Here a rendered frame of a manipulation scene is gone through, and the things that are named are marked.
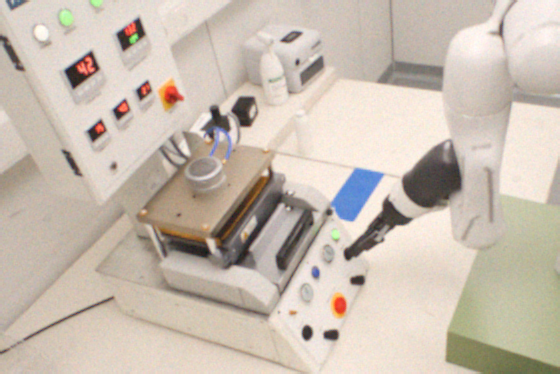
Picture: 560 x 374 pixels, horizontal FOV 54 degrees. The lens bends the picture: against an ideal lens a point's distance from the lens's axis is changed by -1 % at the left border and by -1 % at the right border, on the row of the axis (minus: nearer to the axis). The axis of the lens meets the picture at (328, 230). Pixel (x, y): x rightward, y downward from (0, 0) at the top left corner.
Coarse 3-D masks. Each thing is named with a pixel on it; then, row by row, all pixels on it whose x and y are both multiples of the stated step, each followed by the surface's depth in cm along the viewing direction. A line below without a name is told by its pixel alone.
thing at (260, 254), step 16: (272, 224) 118; (288, 224) 123; (320, 224) 125; (256, 240) 114; (272, 240) 119; (304, 240) 118; (256, 256) 114; (272, 256) 116; (272, 272) 113; (288, 272) 114
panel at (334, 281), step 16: (336, 224) 131; (320, 240) 125; (336, 240) 129; (336, 256) 129; (304, 272) 119; (320, 272) 124; (336, 272) 128; (352, 272) 133; (320, 288) 123; (336, 288) 127; (352, 288) 132; (288, 304) 114; (304, 304) 118; (320, 304) 122; (288, 320) 114; (304, 320) 117; (320, 320) 121; (336, 320) 126; (320, 336) 121; (320, 352) 120; (320, 368) 120
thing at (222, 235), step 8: (264, 176) 122; (256, 184) 120; (264, 184) 120; (248, 192) 118; (256, 192) 118; (248, 200) 116; (240, 208) 115; (248, 208) 115; (232, 216) 113; (240, 216) 113; (232, 224) 111; (168, 232) 115; (176, 232) 114; (224, 232) 110; (184, 240) 115; (192, 240) 114; (200, 240) 112; (216, 240) 110; (224, 240) 109
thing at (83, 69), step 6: (84, 60) 94; (90, 60) 95; (78, 66) 93; (84, 66) 95; (90, 66) 96; (72, 72) 92; (78, 72) 94; (84, 72) 95; (90, 72) 96; (72, 78) 93; (78, 78) 94; (84, 78) 95
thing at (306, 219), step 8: (304, 216) 118; (312, 216) 120; (296, 224) 116; (304, 224) 117; (312, 224) 121; (296, 232) 115; (288, 240) 113; (296, 240) 114; (280, 248) 112; (288, 248) 112; (280, 256) 110; (288, 256) 112; (280, 264) 112
